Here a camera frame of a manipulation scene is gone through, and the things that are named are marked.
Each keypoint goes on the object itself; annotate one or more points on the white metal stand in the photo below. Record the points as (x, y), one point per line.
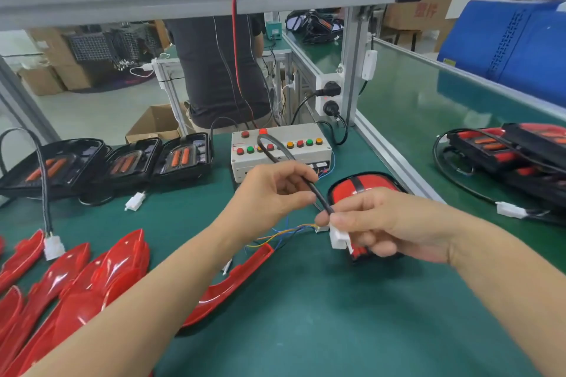
(168, 81)

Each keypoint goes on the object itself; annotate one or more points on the pile of red lens covers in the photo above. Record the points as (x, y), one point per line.
(80, 293)

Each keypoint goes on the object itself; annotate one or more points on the person's left forearm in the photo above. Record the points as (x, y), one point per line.
(133, 319)

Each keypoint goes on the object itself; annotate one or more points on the person's left hand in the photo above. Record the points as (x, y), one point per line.
(261, 200)

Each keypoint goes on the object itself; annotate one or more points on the low open cardboard carton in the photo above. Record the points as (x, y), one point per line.
(152, 123)

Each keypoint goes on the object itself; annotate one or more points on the person's right forearm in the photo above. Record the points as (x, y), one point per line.
(513, 293)

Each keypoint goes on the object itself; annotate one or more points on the pile of black lamp housings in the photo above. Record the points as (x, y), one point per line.
(133, 160)

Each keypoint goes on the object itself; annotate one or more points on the white power strip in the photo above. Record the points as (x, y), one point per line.
(323, 81)

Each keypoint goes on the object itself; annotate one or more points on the black mesh basket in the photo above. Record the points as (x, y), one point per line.
(97, 45)

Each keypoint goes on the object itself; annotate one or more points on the white switch box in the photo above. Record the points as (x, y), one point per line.
(370, 65)

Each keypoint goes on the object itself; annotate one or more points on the person's right hand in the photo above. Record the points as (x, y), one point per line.
(398, 222)

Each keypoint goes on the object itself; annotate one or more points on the blue plastic crate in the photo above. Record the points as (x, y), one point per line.
(508, 45)

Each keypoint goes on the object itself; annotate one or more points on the large cardboard box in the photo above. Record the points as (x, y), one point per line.
(75, 76)

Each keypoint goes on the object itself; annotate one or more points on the small cardboard box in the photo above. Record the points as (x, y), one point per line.
(40, 81)

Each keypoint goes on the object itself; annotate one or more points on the beige test button box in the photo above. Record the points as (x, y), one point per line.
(248, 165)

